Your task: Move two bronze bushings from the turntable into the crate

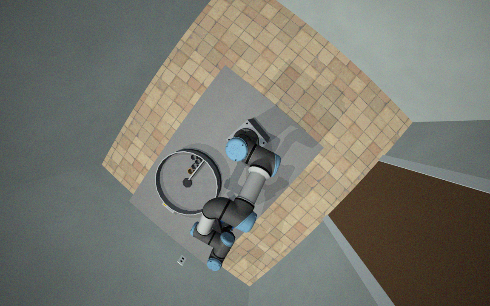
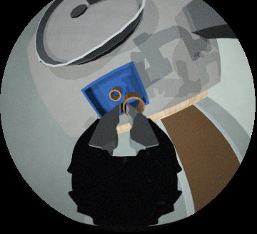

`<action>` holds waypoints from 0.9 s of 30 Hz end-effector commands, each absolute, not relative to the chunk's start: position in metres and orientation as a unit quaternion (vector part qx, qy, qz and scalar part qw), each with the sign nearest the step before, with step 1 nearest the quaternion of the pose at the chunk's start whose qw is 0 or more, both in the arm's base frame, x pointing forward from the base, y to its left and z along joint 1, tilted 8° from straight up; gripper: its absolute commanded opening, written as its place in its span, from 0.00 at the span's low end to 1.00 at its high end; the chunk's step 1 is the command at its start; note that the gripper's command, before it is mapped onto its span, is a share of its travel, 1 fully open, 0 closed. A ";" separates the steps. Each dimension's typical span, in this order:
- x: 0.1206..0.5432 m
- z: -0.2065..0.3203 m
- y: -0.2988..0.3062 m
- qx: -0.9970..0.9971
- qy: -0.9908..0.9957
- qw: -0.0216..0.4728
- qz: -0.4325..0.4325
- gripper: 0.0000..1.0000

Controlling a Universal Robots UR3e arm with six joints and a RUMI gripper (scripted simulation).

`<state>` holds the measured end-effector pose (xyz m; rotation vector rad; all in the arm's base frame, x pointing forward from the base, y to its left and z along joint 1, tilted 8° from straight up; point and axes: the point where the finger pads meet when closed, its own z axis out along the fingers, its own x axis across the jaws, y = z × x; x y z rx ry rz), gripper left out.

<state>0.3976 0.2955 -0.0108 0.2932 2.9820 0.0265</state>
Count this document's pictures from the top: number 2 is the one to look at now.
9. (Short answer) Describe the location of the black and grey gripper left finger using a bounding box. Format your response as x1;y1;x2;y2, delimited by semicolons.
67;103;123;174

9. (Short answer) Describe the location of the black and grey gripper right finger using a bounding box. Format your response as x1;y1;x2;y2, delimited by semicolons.
125;103;182;173

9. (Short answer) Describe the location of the bronze bushing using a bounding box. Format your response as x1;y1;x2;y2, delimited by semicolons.
109;86;121;101
123;92;145;115

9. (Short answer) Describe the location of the blue plastic crate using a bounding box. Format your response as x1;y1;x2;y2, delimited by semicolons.
81;61;150;118

